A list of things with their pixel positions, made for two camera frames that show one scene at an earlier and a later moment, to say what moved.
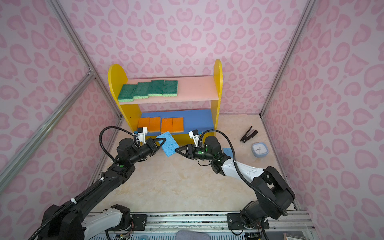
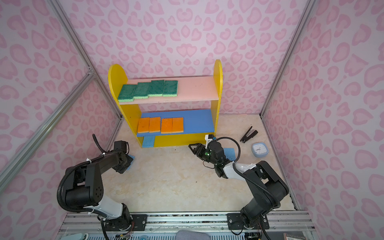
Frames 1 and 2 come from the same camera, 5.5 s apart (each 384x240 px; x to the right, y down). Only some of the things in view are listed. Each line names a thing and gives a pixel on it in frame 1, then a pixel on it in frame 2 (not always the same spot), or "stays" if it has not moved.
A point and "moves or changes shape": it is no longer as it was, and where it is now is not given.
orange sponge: [166, 125] stays
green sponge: [142, 90] stays
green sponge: [156, 88] stays
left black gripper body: [147, 150] → [122, 169]
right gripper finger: [179, 150] → [199, 148]
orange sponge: [154, 124] stays
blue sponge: [169, 146] moves or changes shape
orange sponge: [177, 125] stays
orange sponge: [144, 122] stays
